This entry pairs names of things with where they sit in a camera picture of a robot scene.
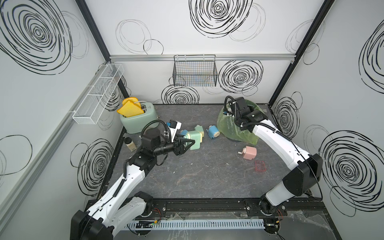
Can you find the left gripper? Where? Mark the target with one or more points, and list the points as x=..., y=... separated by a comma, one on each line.
x=179, y=149

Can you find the green cream pencil sharpener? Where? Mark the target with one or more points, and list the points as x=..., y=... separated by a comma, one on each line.
x=195, y=138

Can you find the pink pencil sharpener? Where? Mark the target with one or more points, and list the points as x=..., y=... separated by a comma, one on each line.
x=248, y=153

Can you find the clear pink shavings tray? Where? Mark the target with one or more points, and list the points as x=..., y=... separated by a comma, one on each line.
x=260, y=166

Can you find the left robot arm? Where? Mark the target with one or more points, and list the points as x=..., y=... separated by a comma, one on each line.
x=115, y=209

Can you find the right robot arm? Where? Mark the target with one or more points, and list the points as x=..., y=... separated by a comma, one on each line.
x=306, y=169

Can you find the blue sharpener middle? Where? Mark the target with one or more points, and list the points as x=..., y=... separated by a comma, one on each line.
x=184, y=132

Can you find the blue sharpener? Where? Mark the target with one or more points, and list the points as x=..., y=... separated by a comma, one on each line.
x=213, y=132
x=184, y=132

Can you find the yellow green pencil sharpener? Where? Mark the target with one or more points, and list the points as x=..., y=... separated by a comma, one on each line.
x=200, y=129

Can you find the blue sharpener right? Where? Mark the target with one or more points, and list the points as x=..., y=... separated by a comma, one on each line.
x=213, y=132

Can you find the bin with green bag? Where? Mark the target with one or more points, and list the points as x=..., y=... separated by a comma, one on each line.
x=235, y=129

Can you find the mint green toaster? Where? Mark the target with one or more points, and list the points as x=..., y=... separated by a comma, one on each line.
x=135, y=124

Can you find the small black-capped bottle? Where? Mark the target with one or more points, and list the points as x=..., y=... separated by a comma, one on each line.
x=130, y=144

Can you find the yellow toy toast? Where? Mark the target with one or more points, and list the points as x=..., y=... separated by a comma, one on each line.
x=131, y=107

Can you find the black wire basket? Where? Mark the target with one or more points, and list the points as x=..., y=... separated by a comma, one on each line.
x=195, y=71

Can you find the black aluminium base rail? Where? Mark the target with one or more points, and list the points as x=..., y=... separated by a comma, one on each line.
x=165, y=207

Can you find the white mesh wall shelf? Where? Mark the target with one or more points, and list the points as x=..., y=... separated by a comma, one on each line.
x=94, y=103

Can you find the grey slotted cable duct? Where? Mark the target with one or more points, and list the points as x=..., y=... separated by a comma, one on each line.
x=218, y=224

